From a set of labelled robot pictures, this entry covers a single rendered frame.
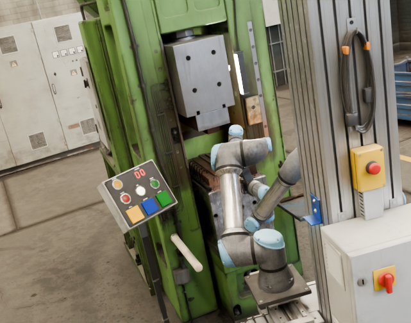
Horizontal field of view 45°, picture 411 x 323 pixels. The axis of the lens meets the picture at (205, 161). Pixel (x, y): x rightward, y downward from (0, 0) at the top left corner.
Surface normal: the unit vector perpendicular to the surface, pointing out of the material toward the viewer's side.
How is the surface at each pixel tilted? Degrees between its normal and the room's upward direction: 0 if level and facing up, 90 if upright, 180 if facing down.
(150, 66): 90
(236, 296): 90
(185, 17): 90
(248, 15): 90
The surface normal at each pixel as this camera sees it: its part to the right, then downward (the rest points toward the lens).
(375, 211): 0.19, 0.28
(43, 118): 0.47, 0.20
